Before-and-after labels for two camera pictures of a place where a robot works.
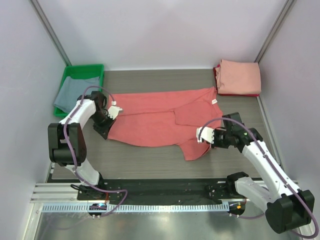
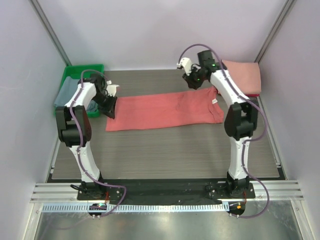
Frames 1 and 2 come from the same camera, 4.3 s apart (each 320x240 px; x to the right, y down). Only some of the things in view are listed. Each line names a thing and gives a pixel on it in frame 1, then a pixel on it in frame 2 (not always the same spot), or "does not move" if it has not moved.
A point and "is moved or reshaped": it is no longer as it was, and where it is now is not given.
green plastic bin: (81, 71) does not move
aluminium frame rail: (54, 192) does not move
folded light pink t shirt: (236, 77) does not move
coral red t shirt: (166, 118) is moved or reshaped
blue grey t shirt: (74, 86) does not move
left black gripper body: (102, 122) -> (105, 101)
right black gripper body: (216, 139) -> (190, 80)
